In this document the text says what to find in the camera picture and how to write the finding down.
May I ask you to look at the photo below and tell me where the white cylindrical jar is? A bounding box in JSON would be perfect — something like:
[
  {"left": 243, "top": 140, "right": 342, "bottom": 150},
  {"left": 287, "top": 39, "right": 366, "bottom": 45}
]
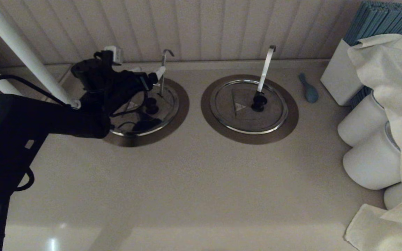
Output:
[
  {"left": 343, "top": 121, "right": 402, "bottom": 190},
  {"left": 338, "top": 91, "right": 388, "bottom": 147},
  {"left": 384, "top": 182, "right": 402, "bottom": 210}
]

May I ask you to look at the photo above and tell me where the blue ridged packet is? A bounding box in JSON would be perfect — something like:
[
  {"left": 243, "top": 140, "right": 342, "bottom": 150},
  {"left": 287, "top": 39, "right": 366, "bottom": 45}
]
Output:
[{"left": 349, "top": 86, "right": 372, "bottom": 109}]

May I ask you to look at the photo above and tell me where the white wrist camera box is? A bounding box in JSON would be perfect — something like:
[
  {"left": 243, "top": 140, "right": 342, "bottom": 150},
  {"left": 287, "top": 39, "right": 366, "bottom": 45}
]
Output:
[{"left": 104, "top": 45, "right": 123, "bottom": 65}]

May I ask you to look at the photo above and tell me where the small blue plastic spoon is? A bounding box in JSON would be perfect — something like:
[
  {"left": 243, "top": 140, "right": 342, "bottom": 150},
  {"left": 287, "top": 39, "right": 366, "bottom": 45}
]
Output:
[{"left": 299, "top": 73, "right": 319, "bottom": 104}]

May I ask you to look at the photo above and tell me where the cream cloth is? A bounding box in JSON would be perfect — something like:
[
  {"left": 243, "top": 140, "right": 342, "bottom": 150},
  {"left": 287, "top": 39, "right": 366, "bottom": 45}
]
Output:
[{"left": 345, "top": 34, "right": 402, "bottom": 251}]

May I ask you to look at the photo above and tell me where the steel ladle hooked handle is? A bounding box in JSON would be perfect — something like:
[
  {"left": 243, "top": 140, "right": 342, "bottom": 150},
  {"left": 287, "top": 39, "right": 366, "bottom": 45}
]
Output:
[
  {"left": 256, "top": 46, "right": 276, "bottom": 94},
  {"left": 158, "top": 49, "right": 174, "bottom": 98}
]

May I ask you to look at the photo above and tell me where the white rectangular holder box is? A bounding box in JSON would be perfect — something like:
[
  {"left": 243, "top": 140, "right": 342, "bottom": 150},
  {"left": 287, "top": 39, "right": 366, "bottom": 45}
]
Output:
[{"left": 321, "top": 39, "right": 363, "bottom": 106}]

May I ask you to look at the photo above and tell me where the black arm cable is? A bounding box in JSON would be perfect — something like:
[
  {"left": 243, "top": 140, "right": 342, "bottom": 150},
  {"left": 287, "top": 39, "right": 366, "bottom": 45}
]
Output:
[{"left": 0, "top": 75, "right": 72, "bottom": 107}]

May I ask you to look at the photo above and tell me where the steel hinged lid black knob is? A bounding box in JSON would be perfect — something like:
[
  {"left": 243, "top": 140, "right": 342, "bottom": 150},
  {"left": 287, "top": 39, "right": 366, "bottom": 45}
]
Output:
[
  {"left": 210, "top": 79, "right": 289, "bottom": 135},
  {"left": 109, "top": 82, "right": 180, "bottom": 137}
]

